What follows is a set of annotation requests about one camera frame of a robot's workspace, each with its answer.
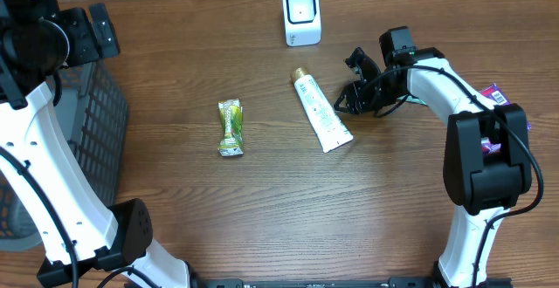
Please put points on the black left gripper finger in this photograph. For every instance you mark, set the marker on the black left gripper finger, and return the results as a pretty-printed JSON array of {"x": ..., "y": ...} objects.
[
  {"x": 109, "y": 46},
  {"x": 100, "y": 17}
]

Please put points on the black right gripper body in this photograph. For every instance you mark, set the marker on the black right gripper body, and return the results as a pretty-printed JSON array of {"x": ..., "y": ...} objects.
[{"x": 382, "y": 95}]

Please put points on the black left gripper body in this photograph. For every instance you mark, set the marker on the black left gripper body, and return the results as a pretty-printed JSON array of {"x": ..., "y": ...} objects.
[{"x": 103, "y": 30}]

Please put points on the white tube with gold cap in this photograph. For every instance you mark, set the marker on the white tube with gold cap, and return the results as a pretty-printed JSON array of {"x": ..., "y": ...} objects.
[{"x": 328, "y": 127}]

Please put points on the purple pad package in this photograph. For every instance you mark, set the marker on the purple pad package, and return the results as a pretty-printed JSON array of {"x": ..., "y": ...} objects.
[{"x": 494, "y": 93}]

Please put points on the yellow green Pokka drink pouch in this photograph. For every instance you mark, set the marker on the yellow green Pokka drink pouch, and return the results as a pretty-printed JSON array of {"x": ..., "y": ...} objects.
[{"x": 231, "y": 115}]

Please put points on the teal wet wipes pack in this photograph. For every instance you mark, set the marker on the teal wet wipes pack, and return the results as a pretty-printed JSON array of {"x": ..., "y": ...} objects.
[{"x": 413, "y": 100}]

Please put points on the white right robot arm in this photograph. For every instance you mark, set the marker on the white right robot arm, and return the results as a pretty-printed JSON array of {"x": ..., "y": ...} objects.
[{"x": 487, "y": 162}]

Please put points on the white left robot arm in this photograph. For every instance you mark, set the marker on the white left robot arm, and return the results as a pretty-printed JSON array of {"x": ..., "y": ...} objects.
[{"x": 78, "y": 231}]

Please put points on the white barcode scanner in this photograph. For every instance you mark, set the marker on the white barcode scanner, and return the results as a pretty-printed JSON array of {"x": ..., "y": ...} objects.
[{"x": 302, "y": 22}]

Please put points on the grey plastic shopping basket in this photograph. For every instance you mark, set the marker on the grey plastic shopping basket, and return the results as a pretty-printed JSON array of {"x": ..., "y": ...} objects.
[{"x": 93, "y": 116}]

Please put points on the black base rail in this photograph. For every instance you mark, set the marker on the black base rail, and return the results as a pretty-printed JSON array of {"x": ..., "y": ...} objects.
[{"x": 395, "y": 282}]

